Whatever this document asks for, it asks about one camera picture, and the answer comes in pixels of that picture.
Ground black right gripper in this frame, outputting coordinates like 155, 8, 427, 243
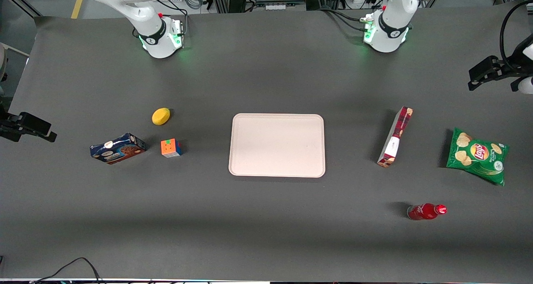
0, 117, 57, 143

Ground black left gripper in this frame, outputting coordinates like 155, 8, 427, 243
468, 53, 528, 92

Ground red cookie box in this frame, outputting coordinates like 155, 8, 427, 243
376, 106, 414, 169

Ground blue cookie box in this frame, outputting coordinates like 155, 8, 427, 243
90, 133, 147, 165

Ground beige plastic tray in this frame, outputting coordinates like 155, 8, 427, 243
228, 113, 326, 178

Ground green Lays chips bag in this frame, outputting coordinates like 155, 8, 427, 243
446, 127, 510, 187

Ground yellow lemon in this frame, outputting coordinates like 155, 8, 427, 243
152, 107, 171, 126

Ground colourful puzzle cube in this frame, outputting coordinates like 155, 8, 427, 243
160, 138, 183, 158

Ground red soda bottle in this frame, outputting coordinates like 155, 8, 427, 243
407, 203, 448, 221

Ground dark grey table mat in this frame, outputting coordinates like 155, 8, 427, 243
0, 1, 533, 282

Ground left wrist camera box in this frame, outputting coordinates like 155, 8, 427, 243
469, 55, 500, 84

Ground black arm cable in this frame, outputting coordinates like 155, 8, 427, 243
499, 0, 533, 70

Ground thin black cable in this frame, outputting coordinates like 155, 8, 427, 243
30, 257, 102, 284

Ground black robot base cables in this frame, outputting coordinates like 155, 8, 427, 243
319, 7, 375, 32

